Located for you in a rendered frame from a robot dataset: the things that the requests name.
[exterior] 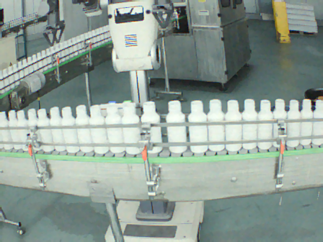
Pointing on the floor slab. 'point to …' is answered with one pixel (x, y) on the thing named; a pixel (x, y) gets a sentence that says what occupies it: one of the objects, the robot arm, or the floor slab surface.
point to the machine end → (208, 43)
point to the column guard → (281, 21)
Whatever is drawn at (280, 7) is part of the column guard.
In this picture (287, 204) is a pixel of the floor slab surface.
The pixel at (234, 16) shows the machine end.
